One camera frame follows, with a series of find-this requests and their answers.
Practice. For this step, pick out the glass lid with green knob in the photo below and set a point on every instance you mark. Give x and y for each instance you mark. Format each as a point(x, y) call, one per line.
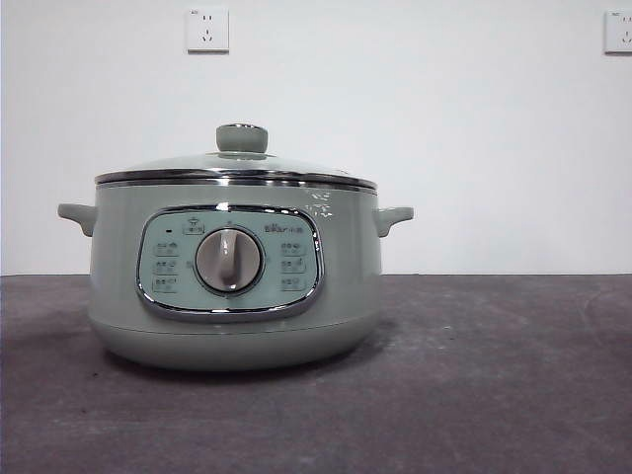
point(242, 138)

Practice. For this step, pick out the sage green electric cooking pot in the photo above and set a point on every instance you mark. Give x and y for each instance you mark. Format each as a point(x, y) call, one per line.
point(116, 257)

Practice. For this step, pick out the white wall power socket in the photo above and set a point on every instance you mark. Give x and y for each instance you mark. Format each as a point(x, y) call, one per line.
point(208, 30)
point(620, 32)

